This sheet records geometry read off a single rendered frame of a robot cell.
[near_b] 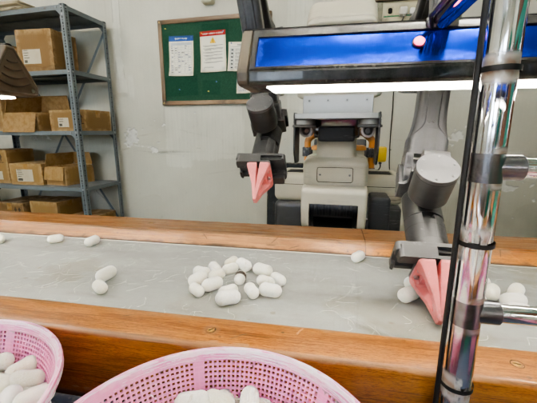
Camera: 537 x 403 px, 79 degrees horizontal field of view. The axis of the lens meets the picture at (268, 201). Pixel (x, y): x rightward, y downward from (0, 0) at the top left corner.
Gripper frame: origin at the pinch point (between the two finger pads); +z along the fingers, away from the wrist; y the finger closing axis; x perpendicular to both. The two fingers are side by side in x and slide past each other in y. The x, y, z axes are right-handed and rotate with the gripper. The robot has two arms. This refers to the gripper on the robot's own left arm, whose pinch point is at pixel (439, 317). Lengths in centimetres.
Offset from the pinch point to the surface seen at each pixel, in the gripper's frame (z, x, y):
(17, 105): -173, 90, -267
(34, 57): -186, 58, -235
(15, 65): -22, -23, -61
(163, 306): 2.9, -0.2, -37.3
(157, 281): -2.6, 4.4, -42.4
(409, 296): -3.7, 2.9, -2.6
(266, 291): -1.8, 1.9, -23.2
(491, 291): -6.5, 4.8, 9.4
